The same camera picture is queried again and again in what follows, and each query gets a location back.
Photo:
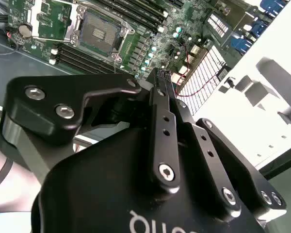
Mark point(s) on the metal socket cover frame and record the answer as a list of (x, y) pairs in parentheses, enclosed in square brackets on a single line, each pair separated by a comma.
[(35, 19)]

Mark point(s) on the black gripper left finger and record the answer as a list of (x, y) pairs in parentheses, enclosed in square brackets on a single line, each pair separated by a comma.
[(38, 109)]

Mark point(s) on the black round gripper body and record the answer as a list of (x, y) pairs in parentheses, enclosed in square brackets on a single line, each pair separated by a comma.
[(99, 194)]

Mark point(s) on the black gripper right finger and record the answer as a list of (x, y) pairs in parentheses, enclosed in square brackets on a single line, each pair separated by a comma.
[(208, 155)]

